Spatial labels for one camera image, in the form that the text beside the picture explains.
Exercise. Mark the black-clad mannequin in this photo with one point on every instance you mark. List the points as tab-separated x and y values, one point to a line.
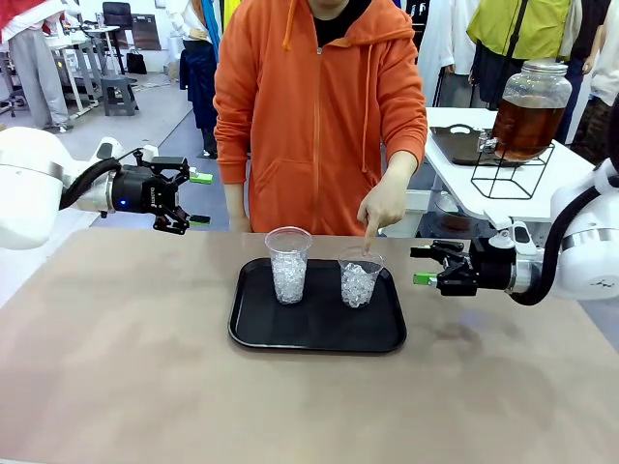
587	29

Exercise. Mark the person's right forearm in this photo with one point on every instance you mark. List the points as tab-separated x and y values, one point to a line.
236	200

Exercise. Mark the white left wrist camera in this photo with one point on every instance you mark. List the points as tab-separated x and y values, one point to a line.
107	147

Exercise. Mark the black office chair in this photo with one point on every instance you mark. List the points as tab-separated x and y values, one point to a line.
116	14

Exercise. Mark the white standing desk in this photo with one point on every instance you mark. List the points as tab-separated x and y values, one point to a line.
84	36

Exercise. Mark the person's right hand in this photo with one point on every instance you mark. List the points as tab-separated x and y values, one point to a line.
239	224

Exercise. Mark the black serving tray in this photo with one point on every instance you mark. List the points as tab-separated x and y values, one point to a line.
314	328

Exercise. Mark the clear plastic cup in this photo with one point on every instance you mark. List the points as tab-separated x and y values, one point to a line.
358	290
289	280

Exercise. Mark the blue skirt mannequin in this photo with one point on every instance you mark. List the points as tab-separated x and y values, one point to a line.
198	77

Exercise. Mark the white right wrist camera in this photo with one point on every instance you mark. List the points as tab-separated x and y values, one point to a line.
520	237

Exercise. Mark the grey trousers mannequin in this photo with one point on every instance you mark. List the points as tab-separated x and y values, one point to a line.
36	72

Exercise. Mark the yellow-green jacket mannequin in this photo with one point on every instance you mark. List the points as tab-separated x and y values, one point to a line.
532	24

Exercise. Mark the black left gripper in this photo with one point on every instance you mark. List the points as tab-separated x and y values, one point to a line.
138	191

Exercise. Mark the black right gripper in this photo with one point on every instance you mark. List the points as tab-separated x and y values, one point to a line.
493	270

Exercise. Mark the grey plastic stool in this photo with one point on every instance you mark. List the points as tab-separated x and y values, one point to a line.
118	84

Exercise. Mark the white hanging shirt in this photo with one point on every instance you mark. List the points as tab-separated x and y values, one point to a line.
445	38

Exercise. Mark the white side table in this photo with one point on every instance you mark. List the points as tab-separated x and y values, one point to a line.
454	179

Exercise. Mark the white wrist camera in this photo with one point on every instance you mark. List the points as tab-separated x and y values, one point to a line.
107	147
520	237

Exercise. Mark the glass tea drink dispenser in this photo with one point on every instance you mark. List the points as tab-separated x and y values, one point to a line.
527	125

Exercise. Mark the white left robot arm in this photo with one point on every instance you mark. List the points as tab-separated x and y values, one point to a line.
24	193

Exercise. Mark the black bag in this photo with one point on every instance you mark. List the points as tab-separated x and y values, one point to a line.
136	63

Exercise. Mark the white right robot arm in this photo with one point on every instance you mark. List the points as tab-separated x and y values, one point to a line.
590	270

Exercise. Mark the person in orange hoodie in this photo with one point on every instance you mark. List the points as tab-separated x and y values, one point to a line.
309	145

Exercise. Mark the person's left hand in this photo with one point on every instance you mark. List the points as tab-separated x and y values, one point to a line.
387	203

